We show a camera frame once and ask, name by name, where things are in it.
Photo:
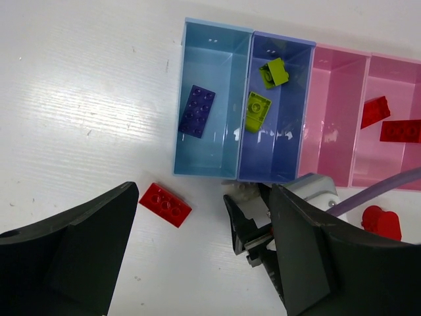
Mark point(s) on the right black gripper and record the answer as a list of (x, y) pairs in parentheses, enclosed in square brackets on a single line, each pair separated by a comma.
[(257, 242)]

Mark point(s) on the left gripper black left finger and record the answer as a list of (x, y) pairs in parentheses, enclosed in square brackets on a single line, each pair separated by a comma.
[(68, 264)]

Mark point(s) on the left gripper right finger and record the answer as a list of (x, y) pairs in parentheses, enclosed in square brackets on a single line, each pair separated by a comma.
[(330, 267)]

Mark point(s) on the white square lego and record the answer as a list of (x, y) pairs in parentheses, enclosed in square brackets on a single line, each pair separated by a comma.
[(244, 195)]

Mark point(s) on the round red lego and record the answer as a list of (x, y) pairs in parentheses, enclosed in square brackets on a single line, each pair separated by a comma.
[(380, 222)]

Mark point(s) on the green lego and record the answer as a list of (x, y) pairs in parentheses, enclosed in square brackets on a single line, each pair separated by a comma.
[(257, 110), (273, 73)]

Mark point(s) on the purple lego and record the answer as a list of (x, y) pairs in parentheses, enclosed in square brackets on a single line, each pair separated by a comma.
[(196, 112)]

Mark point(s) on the dark blue bin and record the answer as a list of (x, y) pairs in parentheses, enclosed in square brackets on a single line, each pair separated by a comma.
[(272, 154)]

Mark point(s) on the light blue bin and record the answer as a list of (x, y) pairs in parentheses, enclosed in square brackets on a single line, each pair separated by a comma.
[(213, 77)]

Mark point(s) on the narrow pink bin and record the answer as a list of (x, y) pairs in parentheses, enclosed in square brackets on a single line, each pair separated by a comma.
[(336, 90)]

